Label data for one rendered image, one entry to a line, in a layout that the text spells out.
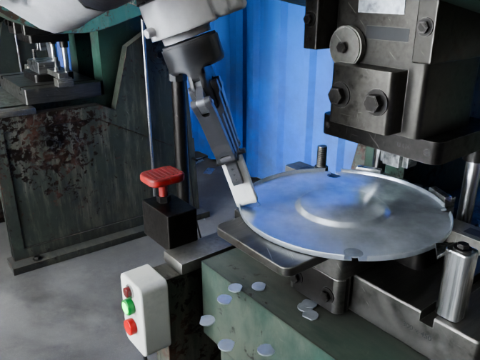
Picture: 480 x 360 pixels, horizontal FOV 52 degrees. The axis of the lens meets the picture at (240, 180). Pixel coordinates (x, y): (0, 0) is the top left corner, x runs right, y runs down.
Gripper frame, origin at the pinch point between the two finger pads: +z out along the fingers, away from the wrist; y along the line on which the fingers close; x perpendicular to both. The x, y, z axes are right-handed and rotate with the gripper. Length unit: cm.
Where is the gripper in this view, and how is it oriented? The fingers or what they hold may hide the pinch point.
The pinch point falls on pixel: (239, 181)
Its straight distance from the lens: 68.6
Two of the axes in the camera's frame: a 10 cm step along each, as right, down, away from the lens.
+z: 3.2, 8.9, 3.2
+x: 9.4, -2.7, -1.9
